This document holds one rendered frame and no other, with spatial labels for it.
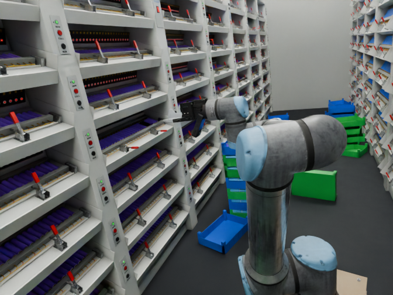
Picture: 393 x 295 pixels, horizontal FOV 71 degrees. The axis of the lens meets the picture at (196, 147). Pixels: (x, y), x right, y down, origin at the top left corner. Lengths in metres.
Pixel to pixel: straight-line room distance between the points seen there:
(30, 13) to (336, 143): 0.94
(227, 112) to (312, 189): 1.22
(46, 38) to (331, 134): 0.91
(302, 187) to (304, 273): 1.19
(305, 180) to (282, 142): 1.60
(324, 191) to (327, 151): 1.57
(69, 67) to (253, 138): 0.74
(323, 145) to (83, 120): 0.83
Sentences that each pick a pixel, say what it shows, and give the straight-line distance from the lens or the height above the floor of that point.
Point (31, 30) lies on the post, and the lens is 1.14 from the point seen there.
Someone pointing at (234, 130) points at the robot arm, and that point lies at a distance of 1.15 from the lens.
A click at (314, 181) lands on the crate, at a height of 0.13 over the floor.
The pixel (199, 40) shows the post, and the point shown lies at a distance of 2.28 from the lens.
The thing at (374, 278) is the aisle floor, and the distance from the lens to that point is 1.65.
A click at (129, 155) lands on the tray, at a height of 0.71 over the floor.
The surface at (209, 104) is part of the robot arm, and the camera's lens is 1.17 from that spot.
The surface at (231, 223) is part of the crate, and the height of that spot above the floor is 0.00.
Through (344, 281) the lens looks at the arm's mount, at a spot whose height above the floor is 0.14.
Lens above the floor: 1.09
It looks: 18 degrees down
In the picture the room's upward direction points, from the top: 9 degrees counter-clockwise
